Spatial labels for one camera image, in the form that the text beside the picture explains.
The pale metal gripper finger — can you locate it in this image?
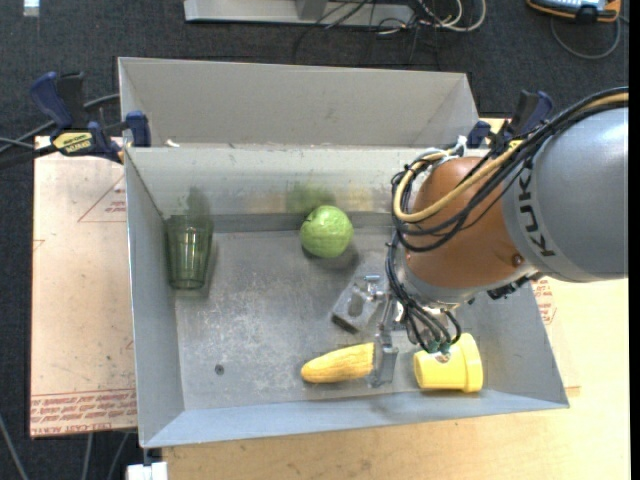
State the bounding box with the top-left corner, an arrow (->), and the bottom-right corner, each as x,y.
331,274 -> 388,334
369,340 -> 400,389

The yellow corn cob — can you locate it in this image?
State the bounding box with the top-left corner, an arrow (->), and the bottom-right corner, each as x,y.
299,342 -> 377,385

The yellow plastic cup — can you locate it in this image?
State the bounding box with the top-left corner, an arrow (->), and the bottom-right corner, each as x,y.
412,332 -> 485,395

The green apple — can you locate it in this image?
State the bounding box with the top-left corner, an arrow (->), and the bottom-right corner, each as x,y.
299,204 -> 356,260

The grey metal bin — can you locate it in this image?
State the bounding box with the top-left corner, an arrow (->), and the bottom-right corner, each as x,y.
117,56 -> 571,450

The clear green cup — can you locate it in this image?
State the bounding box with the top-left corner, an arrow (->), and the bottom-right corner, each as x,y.
164,213 -> 216,291

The brown cardboard board, red print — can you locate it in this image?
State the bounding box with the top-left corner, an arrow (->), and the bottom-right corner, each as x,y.
29,135 -> 582,440

